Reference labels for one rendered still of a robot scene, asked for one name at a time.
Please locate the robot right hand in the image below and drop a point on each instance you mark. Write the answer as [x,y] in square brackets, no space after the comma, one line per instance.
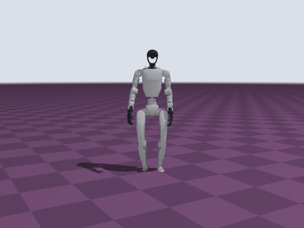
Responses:
[129,115]

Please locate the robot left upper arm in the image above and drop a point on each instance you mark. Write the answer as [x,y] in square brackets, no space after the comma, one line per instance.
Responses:
[167,81]

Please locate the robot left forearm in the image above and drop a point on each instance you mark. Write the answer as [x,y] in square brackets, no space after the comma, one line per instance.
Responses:
[169,100]

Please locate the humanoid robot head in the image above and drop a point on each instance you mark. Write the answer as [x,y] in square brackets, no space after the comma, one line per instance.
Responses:
[152,53]

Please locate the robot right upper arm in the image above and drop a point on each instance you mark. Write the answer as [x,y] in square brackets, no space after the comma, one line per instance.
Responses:
[137,74]

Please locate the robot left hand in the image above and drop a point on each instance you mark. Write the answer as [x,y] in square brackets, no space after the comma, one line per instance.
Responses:
[171,115]

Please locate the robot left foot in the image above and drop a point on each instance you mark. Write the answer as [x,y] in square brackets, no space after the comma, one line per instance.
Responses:
[160,169]

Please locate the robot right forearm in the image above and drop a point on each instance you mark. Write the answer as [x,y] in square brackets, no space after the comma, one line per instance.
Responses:
[131,99]

